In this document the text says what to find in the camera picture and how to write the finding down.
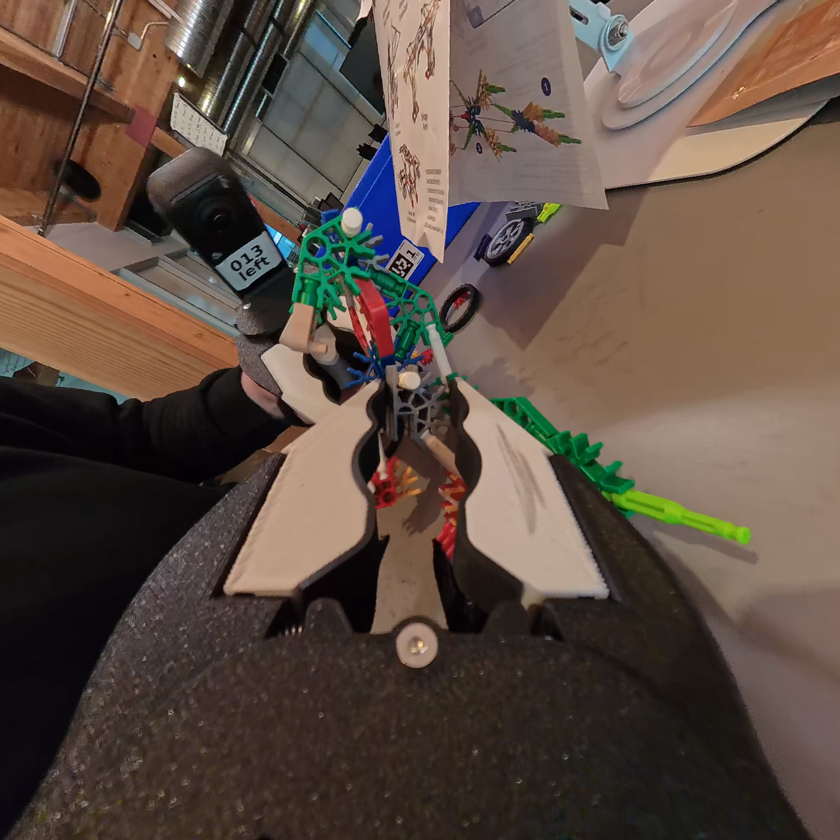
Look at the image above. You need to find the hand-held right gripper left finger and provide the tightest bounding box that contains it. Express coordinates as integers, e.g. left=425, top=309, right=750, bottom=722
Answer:
left=224, top=381, right=395, bottom=607

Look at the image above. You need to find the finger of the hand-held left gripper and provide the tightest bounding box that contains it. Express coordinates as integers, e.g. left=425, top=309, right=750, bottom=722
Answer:
left=260, top=342, right=351, bottom=426

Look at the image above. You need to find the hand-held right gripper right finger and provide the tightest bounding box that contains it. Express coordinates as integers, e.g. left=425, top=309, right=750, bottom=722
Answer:
left=452, top=381, right=609, bottom=607

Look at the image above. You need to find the tan connector piece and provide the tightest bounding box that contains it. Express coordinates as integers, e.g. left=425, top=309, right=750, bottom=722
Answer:
left=281, top=305, right=324, bottom=355

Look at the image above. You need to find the colourful toy construction model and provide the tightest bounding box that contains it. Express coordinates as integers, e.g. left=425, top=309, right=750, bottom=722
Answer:
left=283, top=208, right=756, bottom=559

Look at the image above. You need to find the person's left forearm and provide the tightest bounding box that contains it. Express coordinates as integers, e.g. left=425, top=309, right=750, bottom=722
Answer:
left=0, top=372, right=283, bottom=484

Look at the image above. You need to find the person's left hand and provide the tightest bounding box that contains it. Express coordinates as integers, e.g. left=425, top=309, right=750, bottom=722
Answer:
left=241, top=368, right=309, bottom=427

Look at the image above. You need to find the green and lime connector cluster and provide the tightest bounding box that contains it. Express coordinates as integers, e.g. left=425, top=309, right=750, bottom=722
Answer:
left=493, top=394, right=756, bottom=547

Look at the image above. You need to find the grey metal pipe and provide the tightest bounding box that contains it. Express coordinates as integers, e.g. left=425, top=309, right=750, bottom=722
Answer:
left=40, top=0, right=126, bottom=231

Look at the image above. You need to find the black toy tire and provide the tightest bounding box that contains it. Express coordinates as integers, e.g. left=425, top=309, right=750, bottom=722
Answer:
left=479, top=217, right=536, bottom=267
left=440, top=283, right=483, bottom=332

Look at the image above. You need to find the blue plastic bin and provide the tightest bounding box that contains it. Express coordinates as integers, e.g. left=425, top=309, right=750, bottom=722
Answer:
left=344, top=132, right=480, bottom=287

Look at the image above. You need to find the printed instruction sheet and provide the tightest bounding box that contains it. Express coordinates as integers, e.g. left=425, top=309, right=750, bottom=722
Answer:
left=447, top=0, right=613, bottom=214

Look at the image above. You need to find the silver air duct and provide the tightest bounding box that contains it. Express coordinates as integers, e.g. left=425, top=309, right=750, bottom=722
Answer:
left=164, top=0, right=279, bottom=73

